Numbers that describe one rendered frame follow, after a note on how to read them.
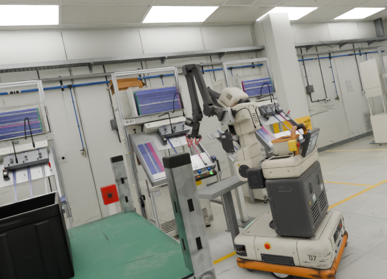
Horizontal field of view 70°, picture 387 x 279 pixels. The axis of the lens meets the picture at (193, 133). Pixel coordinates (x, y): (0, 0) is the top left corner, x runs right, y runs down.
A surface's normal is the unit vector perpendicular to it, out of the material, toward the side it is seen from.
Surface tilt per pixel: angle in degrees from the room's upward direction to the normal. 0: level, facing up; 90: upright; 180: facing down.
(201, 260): 90
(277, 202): 90
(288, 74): 90
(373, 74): 90
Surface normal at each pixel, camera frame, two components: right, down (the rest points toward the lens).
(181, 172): 0.43, -0.07
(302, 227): -0.59, 0.14
